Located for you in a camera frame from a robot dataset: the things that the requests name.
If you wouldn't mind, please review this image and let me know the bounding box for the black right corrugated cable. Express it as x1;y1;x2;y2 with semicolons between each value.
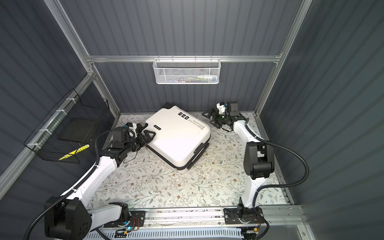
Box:
244;118;310;240

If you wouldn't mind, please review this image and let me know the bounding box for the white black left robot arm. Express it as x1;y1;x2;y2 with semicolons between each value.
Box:
44;123;156;240

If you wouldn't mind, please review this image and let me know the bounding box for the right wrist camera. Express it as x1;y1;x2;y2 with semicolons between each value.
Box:
216;102;227;115

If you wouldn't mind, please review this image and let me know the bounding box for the white hard-shell suitcase black lining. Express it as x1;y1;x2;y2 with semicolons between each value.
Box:
146;103;211;173

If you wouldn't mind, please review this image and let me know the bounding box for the black wire mesh basket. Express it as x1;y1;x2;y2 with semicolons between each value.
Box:
24;89;111;164

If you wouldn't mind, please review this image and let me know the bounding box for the floral table mat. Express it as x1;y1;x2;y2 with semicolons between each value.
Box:
80;112;289;210

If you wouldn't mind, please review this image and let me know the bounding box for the white wire mesh basket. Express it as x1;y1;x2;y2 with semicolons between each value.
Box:
153;59;222;85

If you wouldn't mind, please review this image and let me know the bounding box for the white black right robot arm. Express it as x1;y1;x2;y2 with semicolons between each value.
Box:
202;102;275;222

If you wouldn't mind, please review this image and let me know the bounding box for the black corrugated cable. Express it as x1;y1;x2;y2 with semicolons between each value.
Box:
23;128;121;240
244;118;310;240

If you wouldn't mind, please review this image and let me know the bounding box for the black left corrugated cable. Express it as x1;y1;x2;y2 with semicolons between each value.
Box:
23;128;121;240

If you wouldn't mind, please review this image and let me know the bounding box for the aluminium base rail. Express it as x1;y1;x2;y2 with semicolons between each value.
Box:
56;205;313;240

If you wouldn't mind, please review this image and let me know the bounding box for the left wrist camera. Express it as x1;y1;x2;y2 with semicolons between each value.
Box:
125;123;143;137

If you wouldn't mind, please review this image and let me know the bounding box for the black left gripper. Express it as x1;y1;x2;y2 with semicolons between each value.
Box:
124;129;155;154

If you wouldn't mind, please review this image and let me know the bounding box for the yellow black striped item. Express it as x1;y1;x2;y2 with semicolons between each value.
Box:
59;145;90;161

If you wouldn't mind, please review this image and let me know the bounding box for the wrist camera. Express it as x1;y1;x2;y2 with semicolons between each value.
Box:
125;123;143;137
216;102;227;115

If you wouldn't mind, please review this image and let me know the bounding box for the black pad in basket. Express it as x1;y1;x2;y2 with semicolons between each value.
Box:
58;118;98;143

